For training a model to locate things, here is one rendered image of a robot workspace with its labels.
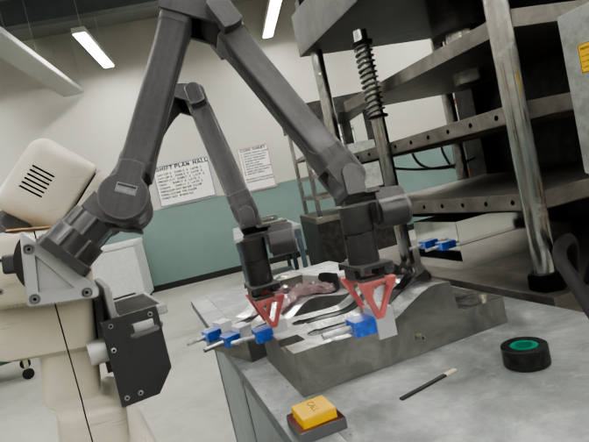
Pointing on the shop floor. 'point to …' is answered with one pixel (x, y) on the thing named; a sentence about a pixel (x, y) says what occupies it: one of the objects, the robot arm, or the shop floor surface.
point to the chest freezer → (124, 267)
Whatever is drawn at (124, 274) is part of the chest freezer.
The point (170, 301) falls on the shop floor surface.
